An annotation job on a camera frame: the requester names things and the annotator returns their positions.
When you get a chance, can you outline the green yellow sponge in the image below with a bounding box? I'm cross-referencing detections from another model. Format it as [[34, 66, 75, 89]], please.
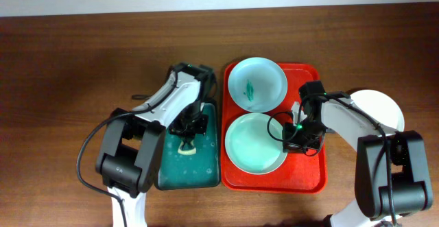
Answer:
[[178, 141, 197, 156]]

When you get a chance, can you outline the light green plate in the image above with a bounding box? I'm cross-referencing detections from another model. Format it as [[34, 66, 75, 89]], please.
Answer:
[[224, 113, 287, 175]]

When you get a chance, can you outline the light blue plate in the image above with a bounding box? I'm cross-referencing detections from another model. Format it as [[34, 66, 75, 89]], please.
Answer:
[[227, 57, 288, 112]]

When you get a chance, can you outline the white plate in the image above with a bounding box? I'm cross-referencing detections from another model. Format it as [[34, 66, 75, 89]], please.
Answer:
[[351, 89, 405, 132]]

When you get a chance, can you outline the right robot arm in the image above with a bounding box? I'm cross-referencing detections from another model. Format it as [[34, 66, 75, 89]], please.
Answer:
[[281, 81, 434, 227]]

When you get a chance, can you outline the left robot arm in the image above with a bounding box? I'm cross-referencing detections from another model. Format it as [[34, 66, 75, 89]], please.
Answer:
[[95, 63, 216, 226]]

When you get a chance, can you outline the red plastic tray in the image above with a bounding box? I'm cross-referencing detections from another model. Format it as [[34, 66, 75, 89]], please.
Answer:
[[220, 62, 327, 194]]

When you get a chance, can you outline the dark green water tray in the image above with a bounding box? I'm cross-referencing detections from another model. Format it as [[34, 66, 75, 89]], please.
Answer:
[[155, 100, 220, 191]]

